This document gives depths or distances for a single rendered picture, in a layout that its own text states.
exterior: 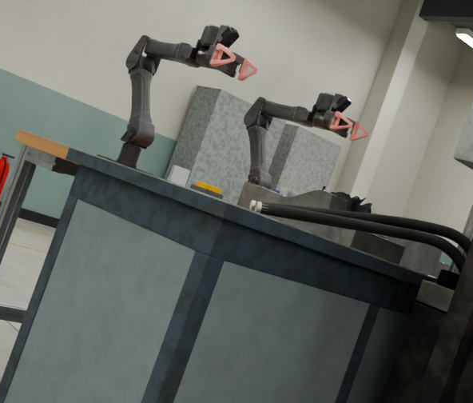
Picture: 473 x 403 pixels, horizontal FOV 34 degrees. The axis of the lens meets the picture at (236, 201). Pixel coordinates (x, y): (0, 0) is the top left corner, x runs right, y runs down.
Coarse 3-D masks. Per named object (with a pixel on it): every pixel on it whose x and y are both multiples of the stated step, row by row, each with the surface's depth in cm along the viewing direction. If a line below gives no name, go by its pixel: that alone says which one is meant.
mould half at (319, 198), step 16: (256, 192) 254; (272, 192) 249; (320, 192) 236; (336, 208) 234; (304, 224) 237; (336, 240) 227; (352, 240) 223; (368, 240) 228; (384, 240) 233; (384, 256) 235; (400, 256) 240
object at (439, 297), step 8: (424, 280) 213; (424, 288) 212; (432, 288) 210; (440, 288) 208; (424, 296) 211; (432, 296) 209; (440, 296) 208; (448, 296) 206; (432, 304) 209; (440, 304) 207; (448, 304) 206
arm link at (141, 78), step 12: (144, 60) 263; (132, 72) 263; (144, 72) 262; (132, 84) 263; (144, 84) 261; (132, 96) 261; (144, 96) 259; (132, 108) 259; (144, 108) 257; (132, 120) 256; (144, 120) 256; (144, 132) 254; (144, 144) 257
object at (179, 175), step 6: (174, 168) 232; (180, 168) 232; (168, 174) 238; (174, 174) 232; (180, 174) 232; (186, 174) 233; (168, 180) 234; (174, 180) 232; (180, 180) 232; (186, 180) 233
